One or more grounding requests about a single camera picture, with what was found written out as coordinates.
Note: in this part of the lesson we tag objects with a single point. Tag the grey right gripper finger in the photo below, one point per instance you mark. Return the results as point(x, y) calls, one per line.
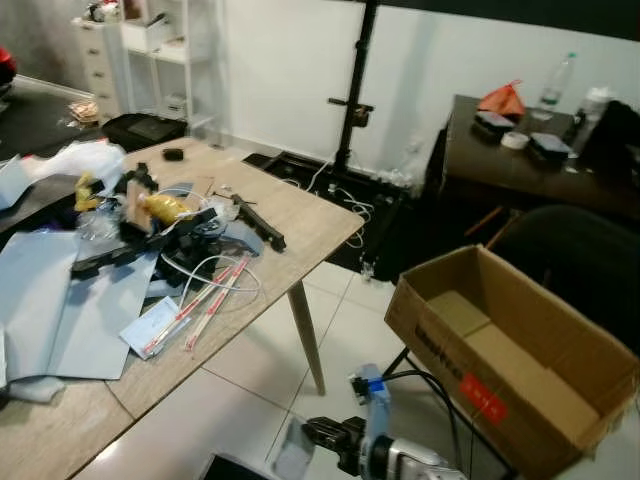
point(292, 450)

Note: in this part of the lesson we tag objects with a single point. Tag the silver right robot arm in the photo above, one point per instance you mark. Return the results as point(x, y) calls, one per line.
point(425, 465)

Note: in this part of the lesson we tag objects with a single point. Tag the red white chopstick packet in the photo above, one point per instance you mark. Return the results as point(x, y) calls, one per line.
point(200, 305)

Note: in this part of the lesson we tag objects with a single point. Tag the light blue paper envelope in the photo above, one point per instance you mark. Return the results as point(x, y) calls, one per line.
point(148, 330)

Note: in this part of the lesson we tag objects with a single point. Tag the brown cardboard box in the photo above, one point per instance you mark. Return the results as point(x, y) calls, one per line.
point(520, 350)

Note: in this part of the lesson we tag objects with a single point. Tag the grey curved plastic part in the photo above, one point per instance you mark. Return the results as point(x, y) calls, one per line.
point(243, 238)

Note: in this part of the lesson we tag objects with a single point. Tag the light wooden table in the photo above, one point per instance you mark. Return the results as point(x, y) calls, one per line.
point(300, 225)

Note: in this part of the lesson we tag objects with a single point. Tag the long black tool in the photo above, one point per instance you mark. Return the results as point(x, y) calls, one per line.
point(260, 223)

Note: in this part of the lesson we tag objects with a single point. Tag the black mechanical parts pile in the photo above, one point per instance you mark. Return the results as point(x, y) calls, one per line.
point(185, 240)

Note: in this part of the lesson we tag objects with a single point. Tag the blue-grey sheet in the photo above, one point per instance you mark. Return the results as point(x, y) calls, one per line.
point(70, 310)

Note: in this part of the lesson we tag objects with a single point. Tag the grey cloth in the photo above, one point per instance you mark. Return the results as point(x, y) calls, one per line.
point(35, 390)

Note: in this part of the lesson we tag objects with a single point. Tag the black flat bar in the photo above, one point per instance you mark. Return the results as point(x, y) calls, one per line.
point(110, 258)

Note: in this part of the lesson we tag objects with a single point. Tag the golden yellow packet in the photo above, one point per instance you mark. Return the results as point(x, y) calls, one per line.
point(165, 207)

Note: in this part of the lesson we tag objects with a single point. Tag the black floor case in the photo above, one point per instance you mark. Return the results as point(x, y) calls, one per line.
point(300, 168)

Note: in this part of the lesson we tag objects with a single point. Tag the small wooden block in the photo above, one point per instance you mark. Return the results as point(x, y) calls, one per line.
point(136, 208)

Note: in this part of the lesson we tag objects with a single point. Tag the black round chair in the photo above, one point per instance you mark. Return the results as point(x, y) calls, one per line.
point(570, 250)

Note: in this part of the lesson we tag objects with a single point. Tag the dark wooden desk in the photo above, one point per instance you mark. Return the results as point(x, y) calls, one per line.
point(480, 170)

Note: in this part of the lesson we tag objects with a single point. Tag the small black object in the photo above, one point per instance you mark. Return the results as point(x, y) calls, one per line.
point(173, 154)

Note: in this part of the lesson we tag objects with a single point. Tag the small yellow toy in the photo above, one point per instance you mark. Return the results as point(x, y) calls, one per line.
point(87, 192)

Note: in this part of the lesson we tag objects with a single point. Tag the white tape roll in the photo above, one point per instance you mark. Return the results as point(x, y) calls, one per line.
point(514, 140)

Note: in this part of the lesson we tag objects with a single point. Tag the black tripod stand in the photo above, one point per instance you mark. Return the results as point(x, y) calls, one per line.
point(357, 90)

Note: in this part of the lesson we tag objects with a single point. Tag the black bag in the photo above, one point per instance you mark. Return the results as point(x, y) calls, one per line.
point(145, 130)

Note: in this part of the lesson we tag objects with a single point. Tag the small black box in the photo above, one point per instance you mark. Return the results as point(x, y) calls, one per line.
point(493, 122)
point(550, 147)

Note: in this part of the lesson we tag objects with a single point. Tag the white plastic bag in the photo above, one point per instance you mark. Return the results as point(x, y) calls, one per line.
point(75, 162)

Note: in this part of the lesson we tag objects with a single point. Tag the orange plastic bag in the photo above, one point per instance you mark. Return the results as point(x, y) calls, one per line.
point(504, 100)

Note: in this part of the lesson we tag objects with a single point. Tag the small snack basket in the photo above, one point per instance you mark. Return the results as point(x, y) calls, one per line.
point(83, 112)

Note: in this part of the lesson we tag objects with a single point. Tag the white shelf unit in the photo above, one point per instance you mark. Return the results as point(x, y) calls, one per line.
point(205, 60)

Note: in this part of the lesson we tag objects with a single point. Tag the clear plastic bottle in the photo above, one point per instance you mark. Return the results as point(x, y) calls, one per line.
point(557, 85)

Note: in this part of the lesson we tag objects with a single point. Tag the white plastic cup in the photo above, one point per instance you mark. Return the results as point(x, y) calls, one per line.
point(597, 102)

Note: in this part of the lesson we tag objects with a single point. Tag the white drawer cabinet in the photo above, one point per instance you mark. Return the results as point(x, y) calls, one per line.
point(100, 65)

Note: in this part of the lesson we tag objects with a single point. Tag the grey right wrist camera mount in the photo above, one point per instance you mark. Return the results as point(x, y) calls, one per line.
point(376, 410)

